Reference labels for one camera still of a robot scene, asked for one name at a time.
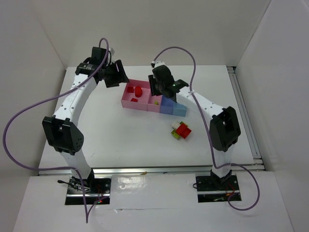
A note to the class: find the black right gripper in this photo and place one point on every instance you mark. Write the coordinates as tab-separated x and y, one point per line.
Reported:
154	85

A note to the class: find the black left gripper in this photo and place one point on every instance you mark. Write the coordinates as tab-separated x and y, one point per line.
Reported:
116	74

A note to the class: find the small red lego brick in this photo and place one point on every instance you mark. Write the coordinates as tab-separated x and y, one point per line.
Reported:
130	89

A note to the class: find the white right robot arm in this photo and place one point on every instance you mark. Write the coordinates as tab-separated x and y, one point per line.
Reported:
222	124

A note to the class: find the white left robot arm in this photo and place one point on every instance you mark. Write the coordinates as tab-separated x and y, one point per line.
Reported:
61	129

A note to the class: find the small pink container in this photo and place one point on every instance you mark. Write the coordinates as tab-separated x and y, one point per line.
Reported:
151	107

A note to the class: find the dark blue container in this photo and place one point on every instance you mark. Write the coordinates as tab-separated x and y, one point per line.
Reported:
166	106

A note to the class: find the light blue container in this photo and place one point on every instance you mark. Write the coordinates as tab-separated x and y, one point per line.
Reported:
179	109

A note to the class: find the white lego brick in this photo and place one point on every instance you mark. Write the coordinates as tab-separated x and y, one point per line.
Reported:
175	125

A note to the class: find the large red lego brick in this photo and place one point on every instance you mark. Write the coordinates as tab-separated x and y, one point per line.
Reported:
183	130

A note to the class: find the green lego plate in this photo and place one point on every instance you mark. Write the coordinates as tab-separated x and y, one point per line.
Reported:
175	134

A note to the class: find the aluminium side rail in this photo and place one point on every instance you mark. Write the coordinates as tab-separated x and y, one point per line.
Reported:
245	117

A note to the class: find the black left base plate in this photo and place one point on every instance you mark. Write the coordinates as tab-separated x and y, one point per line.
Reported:
98	191

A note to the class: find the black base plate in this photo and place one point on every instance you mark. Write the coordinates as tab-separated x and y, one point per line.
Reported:
98	191
207	192

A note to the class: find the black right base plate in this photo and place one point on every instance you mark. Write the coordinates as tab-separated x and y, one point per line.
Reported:
207	192

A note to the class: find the aluminium front rail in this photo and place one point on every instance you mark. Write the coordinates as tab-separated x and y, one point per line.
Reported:
153	170

